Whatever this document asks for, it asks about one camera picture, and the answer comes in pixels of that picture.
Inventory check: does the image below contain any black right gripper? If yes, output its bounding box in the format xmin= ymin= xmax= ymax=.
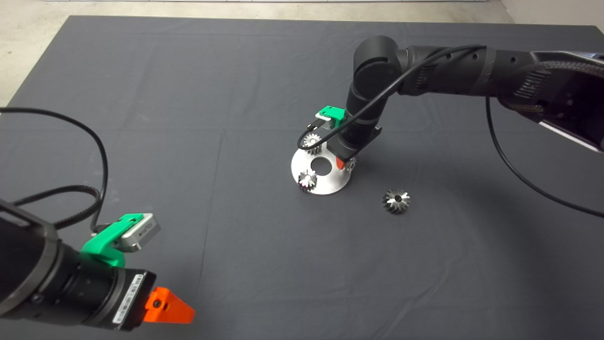
xmin=327 ymin=124 xmax=382 ymax=170

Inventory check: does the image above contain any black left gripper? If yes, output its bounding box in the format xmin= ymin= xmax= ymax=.
xmin=101 ymin=268 xmax=195 ymax=331

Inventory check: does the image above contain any large steel gear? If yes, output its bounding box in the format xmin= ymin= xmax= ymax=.
xmin=382 ymin=188 xmax=411 ymax=214

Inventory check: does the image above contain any round metal plate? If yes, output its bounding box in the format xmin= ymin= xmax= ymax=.
xmin=291 ymin=146 xmax=351 ymax=196

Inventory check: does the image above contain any dark grey table cloth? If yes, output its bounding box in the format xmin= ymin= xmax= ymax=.
xmin=0 ymin=16 xmax=604 ymax=340

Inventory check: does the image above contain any right green camera mount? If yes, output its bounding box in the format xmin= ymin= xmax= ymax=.
xmin=316 ymin=106 xmax=346 ymax=129

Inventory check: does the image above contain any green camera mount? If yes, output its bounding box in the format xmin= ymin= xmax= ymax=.
xmin=316 ymin=106 xmax=346 ymax=129
xmin=80 ymin=213 xmax=144 ymax=268

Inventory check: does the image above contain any left silver camera box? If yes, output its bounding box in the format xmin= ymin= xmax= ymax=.
xmin=118 ymin=213 xmax=161 ymax=252

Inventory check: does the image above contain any left green camera mount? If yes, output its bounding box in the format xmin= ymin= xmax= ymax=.
xmin=80 ymin=213 xmax=144 ymax=268

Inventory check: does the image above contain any left thin black camera cable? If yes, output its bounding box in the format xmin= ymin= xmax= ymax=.
xmin=0 ymin=106 xmax=109 ymax=232

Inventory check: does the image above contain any thin black camera cable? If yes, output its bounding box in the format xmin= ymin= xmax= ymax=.
xmin=297 ymin=45 xmax=604 ymax=219
xmin=0 ymin=106 xmax=109 ymax=232

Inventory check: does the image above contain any right thin black camera cable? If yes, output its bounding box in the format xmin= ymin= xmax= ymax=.
xmin=297 ymin=45 xmax=604 ymax=219

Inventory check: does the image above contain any left black corrugated hose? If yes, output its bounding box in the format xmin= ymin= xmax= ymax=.
xmin=14 ymin=185 xmax=103 ymax=230

